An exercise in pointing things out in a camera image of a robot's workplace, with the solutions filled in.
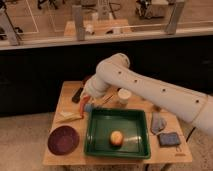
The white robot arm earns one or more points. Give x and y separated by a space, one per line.
189 105

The wooden table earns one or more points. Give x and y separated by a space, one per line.
159 155

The black rectangular block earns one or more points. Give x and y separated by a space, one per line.
76 96

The grey crumpled cloth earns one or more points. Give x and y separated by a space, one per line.
158 123

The orange-brown bowl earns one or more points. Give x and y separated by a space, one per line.
86 79

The blue sponge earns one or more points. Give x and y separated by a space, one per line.
169 139

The red yellow apple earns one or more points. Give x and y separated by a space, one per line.
116 138

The small dark jar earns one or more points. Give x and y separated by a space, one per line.
157 108

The green plastic tray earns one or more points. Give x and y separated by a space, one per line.
130 122

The purple bowl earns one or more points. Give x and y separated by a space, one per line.
63 140

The small blue cup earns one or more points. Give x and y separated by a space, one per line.
88 107

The yellow wooden wedge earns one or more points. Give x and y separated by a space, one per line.
71 118

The wooden stick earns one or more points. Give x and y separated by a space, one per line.
106 100

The white cup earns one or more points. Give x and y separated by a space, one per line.
124 96

